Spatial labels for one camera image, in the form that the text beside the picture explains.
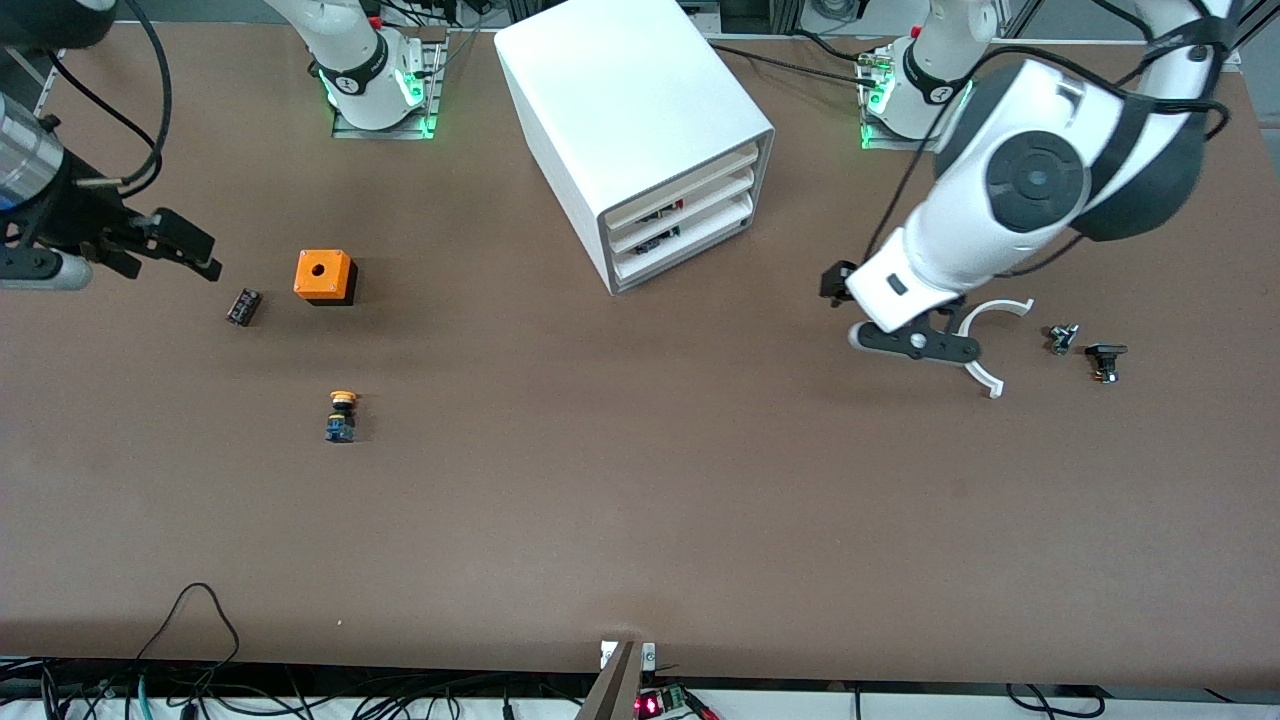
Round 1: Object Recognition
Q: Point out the yellow push button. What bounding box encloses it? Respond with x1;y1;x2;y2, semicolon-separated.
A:
323;389;361;445

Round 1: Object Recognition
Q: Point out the white curved plastic arc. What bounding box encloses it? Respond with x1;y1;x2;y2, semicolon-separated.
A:
955;298;1035;400

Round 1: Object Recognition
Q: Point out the circuit board with red LED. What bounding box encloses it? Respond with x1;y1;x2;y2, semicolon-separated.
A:
635;685;721;720

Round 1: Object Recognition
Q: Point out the orange button enclosure box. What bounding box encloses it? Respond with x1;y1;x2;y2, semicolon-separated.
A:
293;249;359;307

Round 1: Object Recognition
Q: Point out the aluminium frame profile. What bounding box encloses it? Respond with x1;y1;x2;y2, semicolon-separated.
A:
30;55;63;119

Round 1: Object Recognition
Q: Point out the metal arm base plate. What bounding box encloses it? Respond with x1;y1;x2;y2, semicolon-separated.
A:
332;28;448;141
858;45;941;153

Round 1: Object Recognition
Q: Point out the thin black table cable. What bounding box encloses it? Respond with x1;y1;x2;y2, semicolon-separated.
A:
710;42;883;87

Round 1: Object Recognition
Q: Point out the small black switch part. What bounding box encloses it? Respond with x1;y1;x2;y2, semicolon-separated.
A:
1085;342;1129;385

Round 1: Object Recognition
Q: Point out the black looped cable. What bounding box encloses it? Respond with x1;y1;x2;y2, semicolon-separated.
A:
135;583;241;691

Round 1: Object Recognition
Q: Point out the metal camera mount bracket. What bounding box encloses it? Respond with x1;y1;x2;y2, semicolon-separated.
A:
575;640;656;720

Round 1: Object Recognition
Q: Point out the tangled black cable bundle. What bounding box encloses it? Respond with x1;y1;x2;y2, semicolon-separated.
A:
0;655;601;720

